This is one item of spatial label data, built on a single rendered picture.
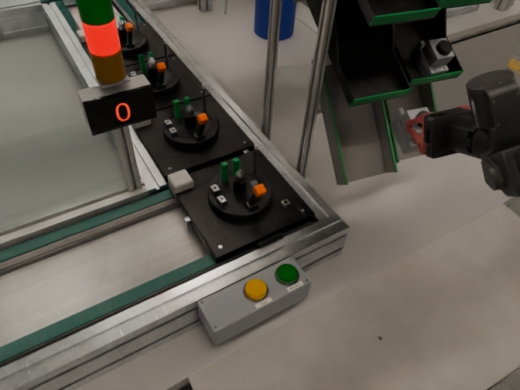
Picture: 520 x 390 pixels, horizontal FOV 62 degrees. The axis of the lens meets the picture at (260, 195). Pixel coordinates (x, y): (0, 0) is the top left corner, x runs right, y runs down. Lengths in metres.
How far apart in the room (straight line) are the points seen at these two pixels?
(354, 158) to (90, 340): 0.65
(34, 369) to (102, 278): 0.21
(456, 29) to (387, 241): 1.24
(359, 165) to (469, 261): 0.34
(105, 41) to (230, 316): 0.50
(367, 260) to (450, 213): 0.28
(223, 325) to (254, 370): 0.12
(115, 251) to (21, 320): 0.21
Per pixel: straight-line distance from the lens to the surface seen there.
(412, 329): 0.97
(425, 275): 1.06
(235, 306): 0.81
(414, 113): 0.81
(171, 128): 1.08
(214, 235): 0.89
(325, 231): 0.93
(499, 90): 0.62
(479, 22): 2.21
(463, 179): 1.31
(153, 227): 0.98
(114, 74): 0.78
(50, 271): 0.97
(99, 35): 0.74
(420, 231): 1.13
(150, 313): 0.82
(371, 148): 1.03
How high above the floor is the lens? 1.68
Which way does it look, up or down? 47 degrees down
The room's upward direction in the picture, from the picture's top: 4 degrees clockwise
